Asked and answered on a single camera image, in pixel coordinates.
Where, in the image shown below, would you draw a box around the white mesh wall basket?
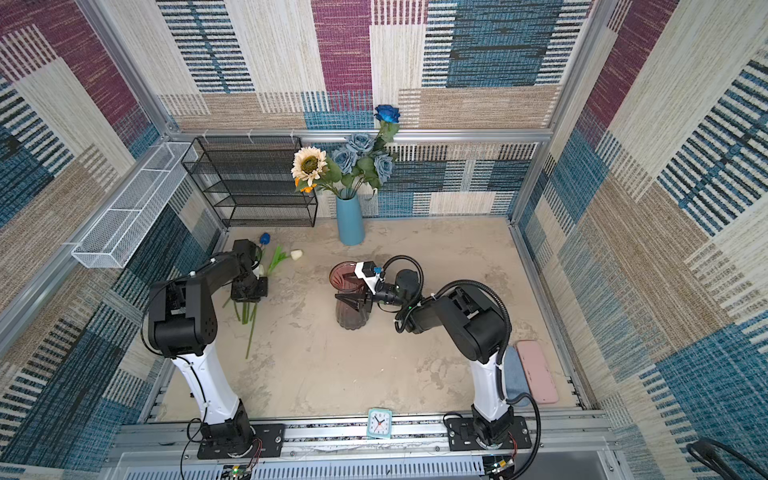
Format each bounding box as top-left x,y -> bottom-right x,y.
72,142 -> 190,269

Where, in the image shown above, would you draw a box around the small teal alarm clock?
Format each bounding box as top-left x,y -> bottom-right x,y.
366,408 -> 393,439

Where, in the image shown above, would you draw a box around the aluminium front rail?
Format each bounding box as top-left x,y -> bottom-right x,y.
99,409 -> 632,479

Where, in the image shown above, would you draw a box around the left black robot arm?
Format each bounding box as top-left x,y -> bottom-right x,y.
145,239 -> 264,459

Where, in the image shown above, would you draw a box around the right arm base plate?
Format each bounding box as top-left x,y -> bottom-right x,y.
443,415 -> 533,451

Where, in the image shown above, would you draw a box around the cream sunflower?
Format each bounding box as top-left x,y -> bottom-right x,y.
291,147 -> 328,185

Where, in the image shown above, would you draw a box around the pale blue rose bouquet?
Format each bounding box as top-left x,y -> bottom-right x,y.
321,133 -> 398,200

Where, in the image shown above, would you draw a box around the orange marigold flower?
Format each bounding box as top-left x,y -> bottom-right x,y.
295,178 -> 316,193

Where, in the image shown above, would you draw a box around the black wire shelf rack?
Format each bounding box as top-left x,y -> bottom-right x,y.
181,136 -> 318,228

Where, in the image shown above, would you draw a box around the tulip bunch with green leaves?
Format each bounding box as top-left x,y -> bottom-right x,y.
225,233 -> 304,360

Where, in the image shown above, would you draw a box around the blue oblong case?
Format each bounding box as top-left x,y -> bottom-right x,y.
504,345 -> 530,400

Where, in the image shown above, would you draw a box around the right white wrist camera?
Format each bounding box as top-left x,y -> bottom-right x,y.
354,261 -> 383,294

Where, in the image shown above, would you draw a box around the teal ceramic vase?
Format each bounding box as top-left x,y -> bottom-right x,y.
336,196 -> 365,246

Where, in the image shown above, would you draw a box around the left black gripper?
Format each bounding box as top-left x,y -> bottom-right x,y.
231,275 -> 268,302

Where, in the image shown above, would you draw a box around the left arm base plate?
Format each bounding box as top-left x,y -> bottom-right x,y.
196,423 -> 285,460

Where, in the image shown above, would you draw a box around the red ribbed glass vase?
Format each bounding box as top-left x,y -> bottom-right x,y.
329,261 -> 373,330

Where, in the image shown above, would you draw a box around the bright blue rose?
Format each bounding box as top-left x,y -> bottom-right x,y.
375,105 -> 400,143

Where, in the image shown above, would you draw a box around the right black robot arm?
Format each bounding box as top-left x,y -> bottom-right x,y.
329,255 -> 533,449

